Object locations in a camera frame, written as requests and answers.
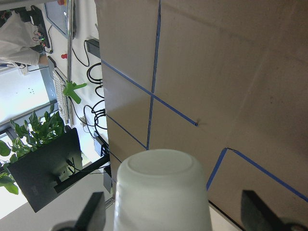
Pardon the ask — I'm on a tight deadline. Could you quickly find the green potted plant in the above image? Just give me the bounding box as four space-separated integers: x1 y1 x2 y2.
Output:
0 103 64 195

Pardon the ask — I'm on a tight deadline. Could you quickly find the black computer monitor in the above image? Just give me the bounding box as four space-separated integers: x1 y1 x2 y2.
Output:
7 128 82 213

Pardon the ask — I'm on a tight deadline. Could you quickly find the silver metal pole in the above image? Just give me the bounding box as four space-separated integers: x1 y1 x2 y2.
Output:
67 0 74 82

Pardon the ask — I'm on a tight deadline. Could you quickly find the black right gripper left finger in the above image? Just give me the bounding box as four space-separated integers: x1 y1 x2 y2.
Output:
74 192 106 231

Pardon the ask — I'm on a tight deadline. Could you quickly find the black power adapter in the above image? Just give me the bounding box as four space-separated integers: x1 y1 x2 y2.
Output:
85 38 101 59

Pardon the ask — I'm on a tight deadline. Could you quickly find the white keyboard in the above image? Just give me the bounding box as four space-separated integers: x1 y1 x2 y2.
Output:
52 69 70 124

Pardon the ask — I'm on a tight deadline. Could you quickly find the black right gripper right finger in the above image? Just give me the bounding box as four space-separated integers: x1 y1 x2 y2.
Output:
241 190 283 231

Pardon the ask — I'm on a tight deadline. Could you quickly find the green plastic clamp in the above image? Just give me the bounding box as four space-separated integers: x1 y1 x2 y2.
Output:
63 81 87 104

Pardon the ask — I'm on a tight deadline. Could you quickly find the black coiled cable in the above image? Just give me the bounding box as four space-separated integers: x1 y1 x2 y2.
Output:
83 63 109 139

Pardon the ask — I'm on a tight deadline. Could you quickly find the tablet screen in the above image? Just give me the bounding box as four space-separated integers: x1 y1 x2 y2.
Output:
44 1 68 38

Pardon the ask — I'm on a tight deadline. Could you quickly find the white plastic cup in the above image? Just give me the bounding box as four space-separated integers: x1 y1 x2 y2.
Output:
114 149 212 231

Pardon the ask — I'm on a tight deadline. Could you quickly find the person in white coat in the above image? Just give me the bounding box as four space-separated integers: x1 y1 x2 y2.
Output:
0 12 48 66

